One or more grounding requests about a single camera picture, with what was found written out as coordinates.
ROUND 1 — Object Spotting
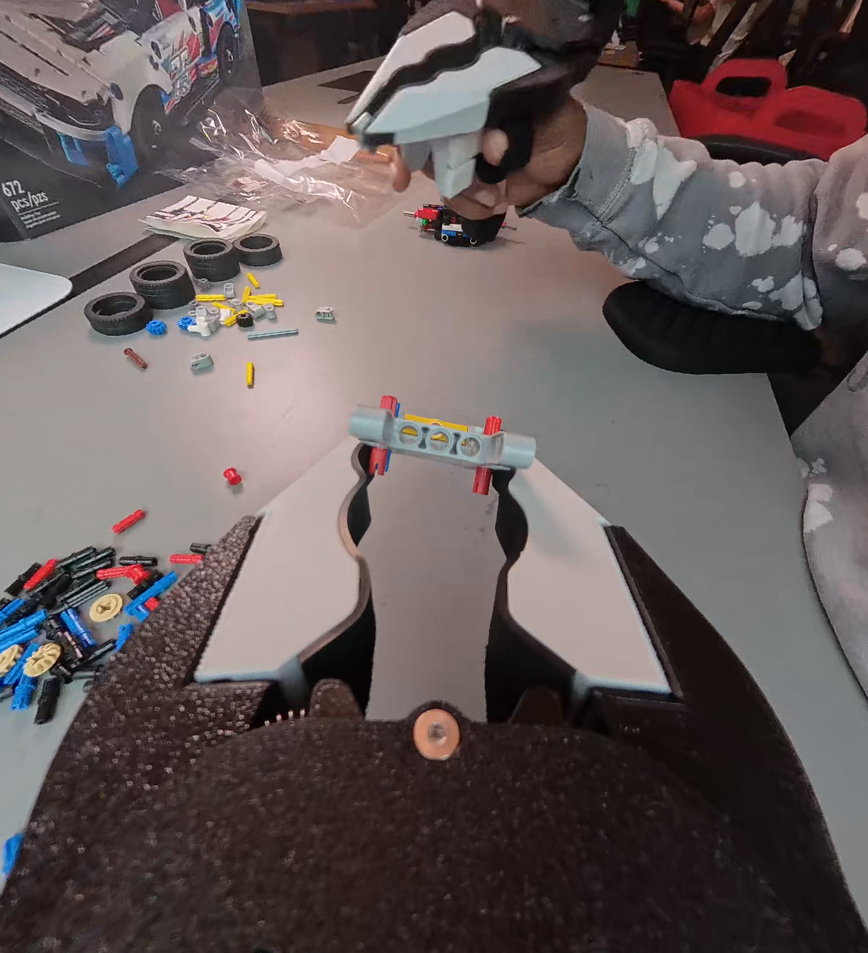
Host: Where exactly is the grey desk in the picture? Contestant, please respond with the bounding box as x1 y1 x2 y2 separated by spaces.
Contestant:
0 137 868 953

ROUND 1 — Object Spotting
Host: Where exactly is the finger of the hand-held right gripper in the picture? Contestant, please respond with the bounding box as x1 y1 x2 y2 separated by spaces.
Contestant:
345 9 507 146
363 46 547 150

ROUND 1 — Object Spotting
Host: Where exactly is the black chair armrest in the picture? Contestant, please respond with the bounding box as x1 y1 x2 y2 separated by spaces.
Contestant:
601 281 826 377

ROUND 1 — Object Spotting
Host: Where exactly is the clear plastic bag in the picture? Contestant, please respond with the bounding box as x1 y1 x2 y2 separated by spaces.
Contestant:
154 93 405 217

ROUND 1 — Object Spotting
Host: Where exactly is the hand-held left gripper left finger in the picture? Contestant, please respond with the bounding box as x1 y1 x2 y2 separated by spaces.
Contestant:
194 438 374 714

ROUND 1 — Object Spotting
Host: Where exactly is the white book stand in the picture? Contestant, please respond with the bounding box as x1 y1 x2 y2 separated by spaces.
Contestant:
0 255 73 363

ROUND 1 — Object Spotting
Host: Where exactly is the grey toy brick frame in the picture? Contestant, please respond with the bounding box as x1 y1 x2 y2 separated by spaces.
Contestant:
348 395 538 496

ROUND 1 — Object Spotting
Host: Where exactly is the person's grey patterned hoodie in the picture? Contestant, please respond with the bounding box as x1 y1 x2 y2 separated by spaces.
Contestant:
792 298 868 783

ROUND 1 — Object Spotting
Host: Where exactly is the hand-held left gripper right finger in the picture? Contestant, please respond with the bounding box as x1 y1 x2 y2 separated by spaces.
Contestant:
485 465 673 723

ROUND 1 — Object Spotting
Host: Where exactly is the pile of blue black red pins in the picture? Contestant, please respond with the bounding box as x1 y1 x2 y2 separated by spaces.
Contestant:
0 508 213 878

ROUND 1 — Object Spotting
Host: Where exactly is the small toy brick chassis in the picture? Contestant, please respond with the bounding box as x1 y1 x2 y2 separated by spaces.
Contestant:
406 201 518 248

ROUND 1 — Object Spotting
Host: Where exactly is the toy car set box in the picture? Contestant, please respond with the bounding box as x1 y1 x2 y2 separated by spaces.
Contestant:
0 0 264 247

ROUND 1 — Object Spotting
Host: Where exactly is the person's right forearm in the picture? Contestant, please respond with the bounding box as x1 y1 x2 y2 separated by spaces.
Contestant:
519 100 868 332

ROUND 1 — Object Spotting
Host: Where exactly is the person's right hand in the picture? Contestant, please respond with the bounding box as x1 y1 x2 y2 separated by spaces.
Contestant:
389 98 593 220

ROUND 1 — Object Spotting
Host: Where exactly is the black toy tire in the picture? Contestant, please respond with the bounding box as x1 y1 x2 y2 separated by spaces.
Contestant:
233 234 283 268
183 238 240 282
84 292 153 336
130 261 195 310

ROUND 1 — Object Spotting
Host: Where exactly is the pile of yellow grey bricks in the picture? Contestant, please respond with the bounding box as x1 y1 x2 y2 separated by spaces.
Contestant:
145 272 286 338

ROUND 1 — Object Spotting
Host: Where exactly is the wood-edged grey table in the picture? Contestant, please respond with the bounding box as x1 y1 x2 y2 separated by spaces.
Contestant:
263 56 681 157

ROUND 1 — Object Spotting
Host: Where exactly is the sticker sheet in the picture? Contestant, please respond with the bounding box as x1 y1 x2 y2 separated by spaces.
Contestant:
140 195 268 241

